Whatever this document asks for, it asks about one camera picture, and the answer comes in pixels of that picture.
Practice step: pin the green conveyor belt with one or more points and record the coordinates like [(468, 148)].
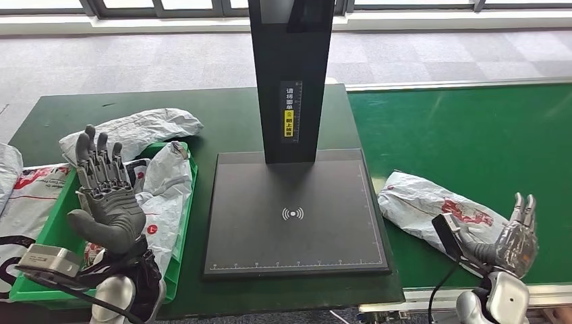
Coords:
[(447, 134)]

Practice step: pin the yellow black column label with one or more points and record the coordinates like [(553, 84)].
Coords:
[(289, 123)]

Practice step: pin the white mailer black red print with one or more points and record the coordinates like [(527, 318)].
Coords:
[(165, 188)]

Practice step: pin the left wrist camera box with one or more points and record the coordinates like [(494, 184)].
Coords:
[(49, 259)]

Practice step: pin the black scanner column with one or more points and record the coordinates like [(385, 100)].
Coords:
[(272, 89)]

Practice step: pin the grey plastic bag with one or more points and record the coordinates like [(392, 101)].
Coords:
[(8, 172)]

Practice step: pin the large white printed bag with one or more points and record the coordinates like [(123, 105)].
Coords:
[(22, 214)]

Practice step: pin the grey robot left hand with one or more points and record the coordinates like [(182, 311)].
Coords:
[(114, 219)]

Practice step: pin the plain grey mailer parcel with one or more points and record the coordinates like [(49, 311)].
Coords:
[(147, 127)]

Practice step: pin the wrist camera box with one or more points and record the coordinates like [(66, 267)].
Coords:
[(447, 234), (49, 259)]

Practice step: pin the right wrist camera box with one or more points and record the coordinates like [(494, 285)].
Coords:
[(447, 234)]

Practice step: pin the green plastic crate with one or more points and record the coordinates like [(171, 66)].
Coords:
[(49, 232)]

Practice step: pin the aluminium conveyor side rail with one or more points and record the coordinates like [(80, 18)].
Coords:
[(447, 85)]

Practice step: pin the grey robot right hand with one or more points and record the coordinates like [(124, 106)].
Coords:
[(516, 246)]

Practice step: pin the white window sill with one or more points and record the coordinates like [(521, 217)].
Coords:
[(134, 24)]

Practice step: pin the black scanner base plate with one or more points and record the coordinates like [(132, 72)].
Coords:
[(268, 241)]

